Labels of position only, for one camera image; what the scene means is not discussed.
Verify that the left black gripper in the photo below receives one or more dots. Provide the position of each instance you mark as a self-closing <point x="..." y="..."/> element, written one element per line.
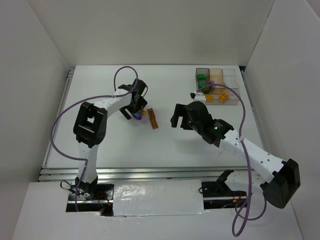
<point x="131" y="109"/>

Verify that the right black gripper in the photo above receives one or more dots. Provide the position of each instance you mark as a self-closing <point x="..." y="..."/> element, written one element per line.
<point x="181" y="116"/>

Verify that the yellow flower lego brick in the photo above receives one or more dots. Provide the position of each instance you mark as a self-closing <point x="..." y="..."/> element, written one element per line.
<point x="209" y="97"/>

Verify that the small green lego brick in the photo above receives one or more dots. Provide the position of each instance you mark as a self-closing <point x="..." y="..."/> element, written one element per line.
<point x="201" y="77"/>

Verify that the yellow 2x3 lego brick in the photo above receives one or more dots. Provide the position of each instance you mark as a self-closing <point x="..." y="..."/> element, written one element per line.
<point x="222" y="97"/>

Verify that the green sloped lego brick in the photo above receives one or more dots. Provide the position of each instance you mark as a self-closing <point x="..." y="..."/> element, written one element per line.
<point x="207" y="90"/>

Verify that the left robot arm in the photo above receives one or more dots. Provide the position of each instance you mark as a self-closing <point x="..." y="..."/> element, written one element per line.
<point x="91" y="126"/>

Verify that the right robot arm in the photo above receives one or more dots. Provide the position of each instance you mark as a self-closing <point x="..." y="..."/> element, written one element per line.
<point x="281" y="177"/>

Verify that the purple paw lego brick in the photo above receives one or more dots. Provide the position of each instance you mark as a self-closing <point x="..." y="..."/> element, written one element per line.
<point x="138" y="115"/>

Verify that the upper brown lego plate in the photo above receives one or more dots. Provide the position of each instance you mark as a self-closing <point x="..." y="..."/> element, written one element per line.
<point x="151" y="113"/>

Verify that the brown lego plate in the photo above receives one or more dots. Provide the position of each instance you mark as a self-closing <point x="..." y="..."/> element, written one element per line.
<point x="153" y="123"/>
<point x="151" y="113"/>

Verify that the lower brown lego plate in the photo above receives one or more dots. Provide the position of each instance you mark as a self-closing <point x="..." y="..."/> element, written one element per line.
<point x="153" y="123"/>

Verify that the smoky grey container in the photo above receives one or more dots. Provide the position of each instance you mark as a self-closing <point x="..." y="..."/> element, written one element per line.
<point x="204" y="71"/>

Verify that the long front clear container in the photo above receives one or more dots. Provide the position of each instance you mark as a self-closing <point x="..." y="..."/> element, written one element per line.
<point x="217" y="97"/>

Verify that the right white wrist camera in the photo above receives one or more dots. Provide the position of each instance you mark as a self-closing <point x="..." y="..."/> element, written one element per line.
<point x="198" y="96"/>

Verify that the aluminium frame rail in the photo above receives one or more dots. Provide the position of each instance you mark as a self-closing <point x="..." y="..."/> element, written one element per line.
<point x="140" y="174"/>

